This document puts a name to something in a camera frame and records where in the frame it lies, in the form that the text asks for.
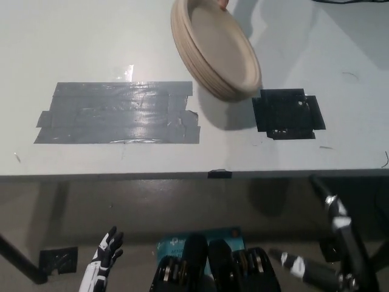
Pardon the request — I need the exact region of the teal router box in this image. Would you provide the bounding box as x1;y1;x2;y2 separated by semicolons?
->
156;226;246;274

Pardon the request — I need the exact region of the grey duct tape patch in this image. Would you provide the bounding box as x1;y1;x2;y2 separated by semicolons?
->
33;80;201;144

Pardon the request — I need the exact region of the stack of beige paper plates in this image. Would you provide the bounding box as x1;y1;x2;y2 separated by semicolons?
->
170;0;263;103

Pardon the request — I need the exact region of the small black tape strip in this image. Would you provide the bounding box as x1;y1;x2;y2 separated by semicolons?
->
208;167;233;179

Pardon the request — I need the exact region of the black floor tape patch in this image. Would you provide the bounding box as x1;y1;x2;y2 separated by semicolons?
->
39;246;79;276
318;237;344;263

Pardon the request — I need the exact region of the black tape patch square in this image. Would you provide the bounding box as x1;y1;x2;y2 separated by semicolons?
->
252;88;326;140

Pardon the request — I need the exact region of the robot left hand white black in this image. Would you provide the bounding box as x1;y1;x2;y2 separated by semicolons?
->
79;226;124;292

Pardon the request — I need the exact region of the black cable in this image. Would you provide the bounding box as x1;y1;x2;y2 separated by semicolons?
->
314;0;389;5

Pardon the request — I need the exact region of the robot right hand white black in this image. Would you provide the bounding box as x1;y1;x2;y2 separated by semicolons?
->
269;175;380;292

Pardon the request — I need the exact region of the clear tape piece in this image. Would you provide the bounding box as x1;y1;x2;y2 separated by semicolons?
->
114;63;136;82

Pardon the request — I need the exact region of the black table leg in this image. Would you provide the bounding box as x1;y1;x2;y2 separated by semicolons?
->
0;232;48;285

